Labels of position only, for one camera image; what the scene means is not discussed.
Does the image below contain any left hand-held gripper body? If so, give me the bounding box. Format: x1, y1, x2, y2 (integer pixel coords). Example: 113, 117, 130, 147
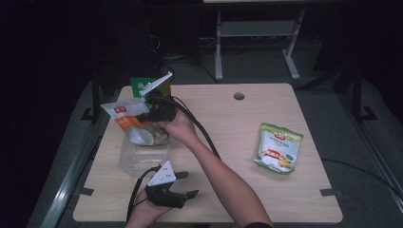
144, 160, 188, 209

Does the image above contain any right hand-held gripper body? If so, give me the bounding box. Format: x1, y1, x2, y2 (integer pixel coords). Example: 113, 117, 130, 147
139, 71, 179, 124

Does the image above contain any white and orange snack packet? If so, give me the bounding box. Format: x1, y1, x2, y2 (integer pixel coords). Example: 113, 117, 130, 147
100, 97, 170, 147

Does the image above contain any green and red snack packet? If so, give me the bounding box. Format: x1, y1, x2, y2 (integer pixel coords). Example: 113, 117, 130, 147
129, 76, 172, 103

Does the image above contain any clear plastic container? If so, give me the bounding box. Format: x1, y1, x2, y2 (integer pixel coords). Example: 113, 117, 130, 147
118, 126, 170, 179

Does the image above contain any white and green snack packet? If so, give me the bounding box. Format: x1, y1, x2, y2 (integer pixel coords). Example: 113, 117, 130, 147
251, 123, 304, 176

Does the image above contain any person's left hand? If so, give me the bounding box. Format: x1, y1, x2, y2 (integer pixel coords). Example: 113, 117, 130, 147
125, 189, 174, 228

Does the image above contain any person's right hand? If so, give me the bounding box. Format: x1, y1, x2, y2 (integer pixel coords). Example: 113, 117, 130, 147
155, 108, 202, 146

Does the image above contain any black metal stand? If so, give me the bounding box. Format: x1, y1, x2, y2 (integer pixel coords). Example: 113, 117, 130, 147
350, 66, 378, 124
80, 70, 103, 124

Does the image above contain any person's black sleeve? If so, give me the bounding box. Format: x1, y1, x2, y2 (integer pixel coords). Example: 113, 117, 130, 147
243, 221, 274, 228

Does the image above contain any white metal stand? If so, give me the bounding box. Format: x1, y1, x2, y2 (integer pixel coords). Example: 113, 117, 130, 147
214, 9, 307, 82

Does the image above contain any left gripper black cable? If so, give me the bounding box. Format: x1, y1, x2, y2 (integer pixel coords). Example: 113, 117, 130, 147
125, 164, 163, 222

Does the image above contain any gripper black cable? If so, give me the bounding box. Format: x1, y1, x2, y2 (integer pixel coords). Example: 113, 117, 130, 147
151, 94, 403, 199
125, 164, 163, 222

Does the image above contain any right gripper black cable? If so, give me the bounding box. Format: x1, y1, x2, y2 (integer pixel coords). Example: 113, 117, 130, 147
151, 94, 403, 199

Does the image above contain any black floor cable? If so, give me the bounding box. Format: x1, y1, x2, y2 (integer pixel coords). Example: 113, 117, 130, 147
160, 60, 220, 86

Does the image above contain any aluminium rail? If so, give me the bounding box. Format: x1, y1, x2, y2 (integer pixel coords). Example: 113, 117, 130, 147
336, 91, 403, 210
37, 94, 122, 228

